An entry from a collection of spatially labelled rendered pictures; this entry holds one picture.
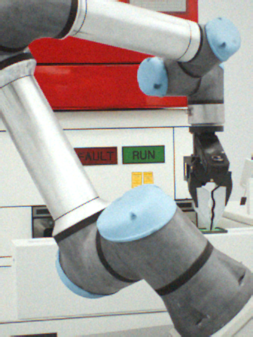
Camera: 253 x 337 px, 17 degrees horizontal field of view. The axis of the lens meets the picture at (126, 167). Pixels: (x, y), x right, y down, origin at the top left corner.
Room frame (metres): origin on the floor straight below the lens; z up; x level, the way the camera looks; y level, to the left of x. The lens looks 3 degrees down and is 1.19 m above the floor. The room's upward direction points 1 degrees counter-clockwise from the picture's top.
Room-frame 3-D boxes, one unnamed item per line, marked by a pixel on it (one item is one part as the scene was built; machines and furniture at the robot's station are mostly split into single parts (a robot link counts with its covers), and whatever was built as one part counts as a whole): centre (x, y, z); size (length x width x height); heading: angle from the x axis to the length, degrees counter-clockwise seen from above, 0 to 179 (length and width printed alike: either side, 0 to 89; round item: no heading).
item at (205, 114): (1.77, -0.16, 1.20); 0.08 x 0.08 x 0.05
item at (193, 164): (1.78, -0.16, 1.12); 0.09 x 0.08 x 0.12; 13
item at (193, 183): (1.75, -0.15, 1.06); 0.05 x 0.02 x 0.09; 103
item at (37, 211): (2.30, 0.03, 0.96); 0.44 x 0.01 x 0.02; 103
